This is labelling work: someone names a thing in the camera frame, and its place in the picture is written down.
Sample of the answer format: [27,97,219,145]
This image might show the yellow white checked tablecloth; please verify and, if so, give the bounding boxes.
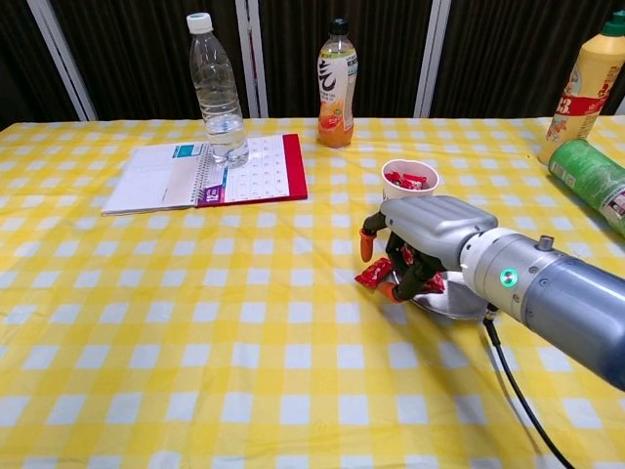
[0,115,625,469]

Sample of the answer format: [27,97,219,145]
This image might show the spiral calendar notebook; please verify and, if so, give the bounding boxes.
[101,133,310,217]

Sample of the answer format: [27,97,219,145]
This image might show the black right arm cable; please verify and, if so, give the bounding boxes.
[481,303,577,469]

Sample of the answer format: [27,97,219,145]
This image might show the green chips can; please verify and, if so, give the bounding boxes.
[547,139,625,226]

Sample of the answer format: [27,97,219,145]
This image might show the black pleated partition panel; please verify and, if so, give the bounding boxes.
[432,0,625,117]
[48,0,253,121]
[0,0,82,131]
[256,0,436,118]

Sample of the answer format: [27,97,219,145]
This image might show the clear water bottle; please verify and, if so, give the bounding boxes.
[186,12,251,170]

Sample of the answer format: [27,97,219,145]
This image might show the orange juice bottle black cap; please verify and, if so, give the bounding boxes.
[316,18,359,149]

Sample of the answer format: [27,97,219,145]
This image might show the round metal plate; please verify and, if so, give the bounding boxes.
[404,271,489,322]

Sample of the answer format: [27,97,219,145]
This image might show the white partition post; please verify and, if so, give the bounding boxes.
[233,0,269,119]
[413,0,453,118]
[26,0,98,122]

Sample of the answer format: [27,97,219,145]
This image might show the white paper cup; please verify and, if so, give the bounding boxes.
[380,158,439,201]

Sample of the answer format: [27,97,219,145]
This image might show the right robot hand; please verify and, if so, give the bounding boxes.
[358,194,499,305]

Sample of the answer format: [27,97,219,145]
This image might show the yellow squeeze bottle green cap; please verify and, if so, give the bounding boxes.
[538,10,625,166]

